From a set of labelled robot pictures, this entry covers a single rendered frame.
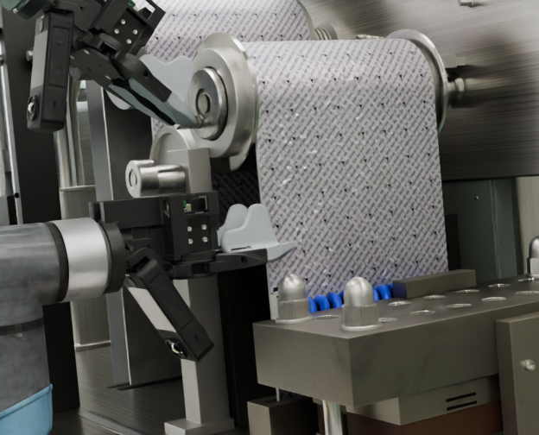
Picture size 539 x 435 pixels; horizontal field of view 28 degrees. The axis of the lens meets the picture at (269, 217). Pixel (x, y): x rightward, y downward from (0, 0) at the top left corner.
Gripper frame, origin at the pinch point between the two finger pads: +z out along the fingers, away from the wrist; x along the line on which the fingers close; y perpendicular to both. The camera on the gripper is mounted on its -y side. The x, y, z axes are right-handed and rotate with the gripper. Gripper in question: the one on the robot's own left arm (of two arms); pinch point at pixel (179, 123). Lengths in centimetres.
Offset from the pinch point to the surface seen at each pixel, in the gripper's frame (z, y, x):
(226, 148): 4.4, -0.2, -3.9
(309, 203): 14.1, -0.6, -7.4
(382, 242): 24.3, 1.1, -7.5
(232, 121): 2.7, 1.8, -5.7
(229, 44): -1.5, 8.6, -4.3
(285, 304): 13.2, -12.9, -14.9
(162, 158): 5.5, 0.2, 13.7
